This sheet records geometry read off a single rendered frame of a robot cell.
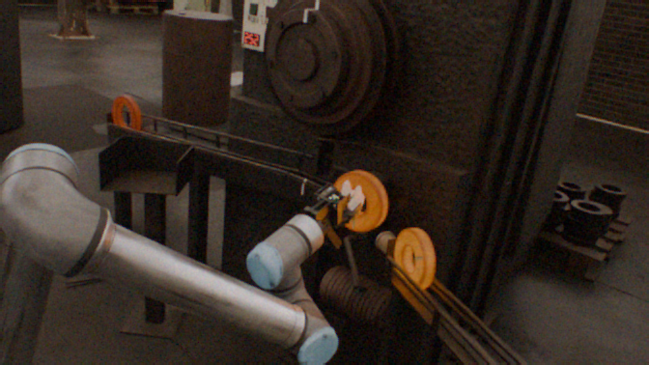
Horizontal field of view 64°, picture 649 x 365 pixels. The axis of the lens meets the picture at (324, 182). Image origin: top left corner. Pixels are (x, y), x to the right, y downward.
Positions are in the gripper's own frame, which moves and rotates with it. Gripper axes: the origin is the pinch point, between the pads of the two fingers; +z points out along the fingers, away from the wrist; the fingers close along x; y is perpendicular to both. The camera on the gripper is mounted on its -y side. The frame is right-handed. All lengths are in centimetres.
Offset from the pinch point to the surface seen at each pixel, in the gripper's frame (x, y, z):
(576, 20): -15, 16, 112
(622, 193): -40, -114, 215
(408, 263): -14.4, -17.1, 1.3
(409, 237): -14.1, -8.7, 2.0
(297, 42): 35.9, 26.6, 19.8
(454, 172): -11.4, -5.9, 30.7
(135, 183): 85, -23, -16
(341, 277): 6.0, -32.9, -1.3
